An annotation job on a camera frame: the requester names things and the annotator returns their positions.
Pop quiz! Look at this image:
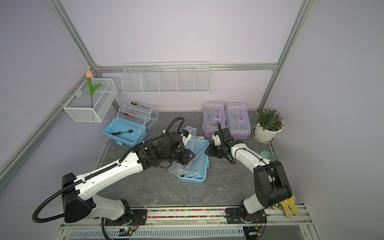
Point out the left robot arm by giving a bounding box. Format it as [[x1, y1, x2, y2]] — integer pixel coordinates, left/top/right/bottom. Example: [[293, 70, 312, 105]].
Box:
[[32, 130, 195, 223]]

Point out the red handled ratchet wrench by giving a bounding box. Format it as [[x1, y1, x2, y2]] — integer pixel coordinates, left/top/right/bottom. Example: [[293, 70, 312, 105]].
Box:
[[111, 130, 134, 136]]

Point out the purple toolbox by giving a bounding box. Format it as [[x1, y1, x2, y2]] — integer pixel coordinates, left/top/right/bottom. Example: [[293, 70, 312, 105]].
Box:
[[225, 103, 252, 140], [202, 101, 227, 138]]

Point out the yellow work glove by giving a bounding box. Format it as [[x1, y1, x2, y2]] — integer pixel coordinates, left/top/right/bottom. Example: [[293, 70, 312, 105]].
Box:
[[272, 195, 300, 218]]

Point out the blue toolbox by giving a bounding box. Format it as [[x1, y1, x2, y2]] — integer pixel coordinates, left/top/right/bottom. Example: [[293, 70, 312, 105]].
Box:
[[103, 100, 159, 147], [168, 126, 210, 184]]

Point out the pink artificial tulip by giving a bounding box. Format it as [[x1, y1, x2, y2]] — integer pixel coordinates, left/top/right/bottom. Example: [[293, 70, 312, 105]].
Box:
[[86, 70, 101, 108]]

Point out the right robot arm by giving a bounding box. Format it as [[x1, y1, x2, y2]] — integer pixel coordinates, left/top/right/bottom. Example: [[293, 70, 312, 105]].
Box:
[[206, 128, 293, 222]]

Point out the potted green plant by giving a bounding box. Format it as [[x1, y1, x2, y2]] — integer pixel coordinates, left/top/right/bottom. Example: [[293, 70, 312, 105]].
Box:
[[253, 108, 285, 144]]

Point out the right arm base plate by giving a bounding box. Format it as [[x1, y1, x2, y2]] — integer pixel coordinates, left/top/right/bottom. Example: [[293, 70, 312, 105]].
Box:
[[223, 206, 267, 224]]

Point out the white wire wall shelf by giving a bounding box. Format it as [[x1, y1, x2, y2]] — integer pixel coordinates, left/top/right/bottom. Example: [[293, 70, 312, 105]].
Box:
[[122, 62, 212, 95]]

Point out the black yellow screwdriver in lid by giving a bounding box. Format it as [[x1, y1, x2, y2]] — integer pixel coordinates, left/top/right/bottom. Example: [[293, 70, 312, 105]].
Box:
[[131, 102, 152, 110]]

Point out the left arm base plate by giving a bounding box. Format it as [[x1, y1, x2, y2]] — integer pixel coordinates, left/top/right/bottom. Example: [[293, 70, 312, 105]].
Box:
[[105, 209, 148, 226]]

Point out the white mesh wall basket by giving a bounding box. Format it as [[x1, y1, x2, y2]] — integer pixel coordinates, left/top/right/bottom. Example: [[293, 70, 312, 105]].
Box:
[[63, 78, 118, 123]]

